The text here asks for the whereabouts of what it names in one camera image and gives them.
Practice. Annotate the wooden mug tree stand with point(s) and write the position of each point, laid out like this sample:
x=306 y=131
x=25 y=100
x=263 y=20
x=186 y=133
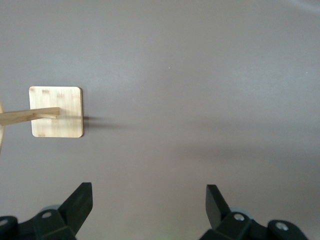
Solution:
x=62 y=100

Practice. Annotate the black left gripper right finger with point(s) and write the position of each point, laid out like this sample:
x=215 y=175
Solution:
x=215 y=207

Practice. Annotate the brown table cover mat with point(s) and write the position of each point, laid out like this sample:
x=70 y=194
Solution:
x=175 y=75

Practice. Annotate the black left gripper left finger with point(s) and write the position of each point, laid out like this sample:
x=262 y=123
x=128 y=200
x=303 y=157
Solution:
x=75 y=207

